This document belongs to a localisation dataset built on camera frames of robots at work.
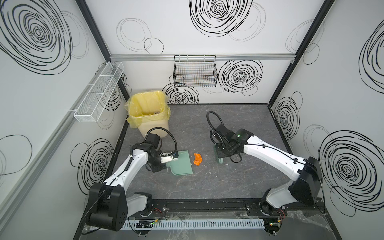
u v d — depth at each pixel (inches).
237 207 29.7
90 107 28.4
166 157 28.6
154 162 27.8
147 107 39.4
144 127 33.8
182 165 33.8
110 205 15.7
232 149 21.3
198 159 35.2
